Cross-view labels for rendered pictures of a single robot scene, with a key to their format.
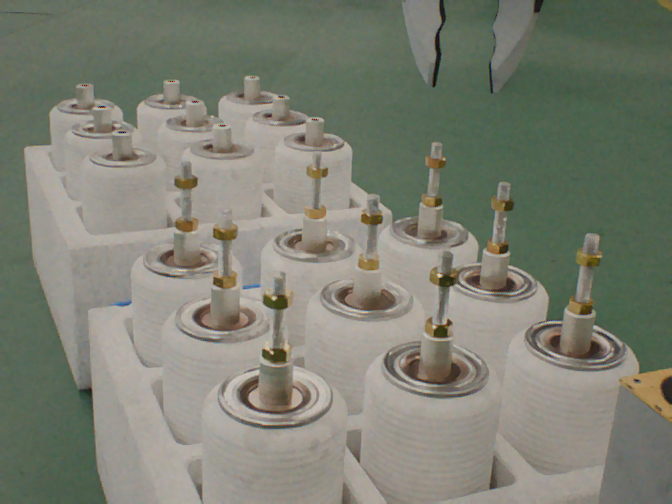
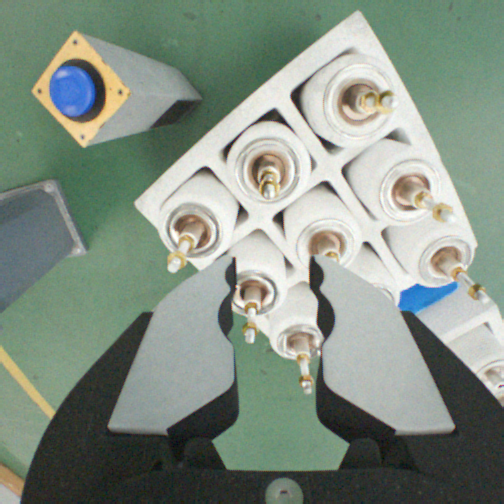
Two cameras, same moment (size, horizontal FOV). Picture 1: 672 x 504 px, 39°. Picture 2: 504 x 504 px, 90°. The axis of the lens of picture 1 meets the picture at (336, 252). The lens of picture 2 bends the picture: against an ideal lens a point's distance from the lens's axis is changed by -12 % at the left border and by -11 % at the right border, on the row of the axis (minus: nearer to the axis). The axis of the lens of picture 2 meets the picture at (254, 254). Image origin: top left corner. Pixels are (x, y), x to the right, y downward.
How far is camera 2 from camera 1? 52 cm
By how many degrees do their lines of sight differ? 41
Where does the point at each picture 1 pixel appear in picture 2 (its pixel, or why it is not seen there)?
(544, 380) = (205, 194)
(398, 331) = (299, 220)
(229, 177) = not seen: hidden behind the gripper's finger
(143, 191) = (472, 354)
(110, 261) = (470, 309)
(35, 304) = not seen: hidden behind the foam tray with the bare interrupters
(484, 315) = (252, 260)
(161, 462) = (405, 106)
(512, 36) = (197, 282)
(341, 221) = not seen: hidden behind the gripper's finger
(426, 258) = (298, 316)
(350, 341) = (327, 206)
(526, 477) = (213, 158)
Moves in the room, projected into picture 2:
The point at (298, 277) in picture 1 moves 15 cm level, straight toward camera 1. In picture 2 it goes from (372, 272) to (356, 166)
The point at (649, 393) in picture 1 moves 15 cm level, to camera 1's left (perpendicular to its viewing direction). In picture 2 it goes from (111, 78) to (286, 16)
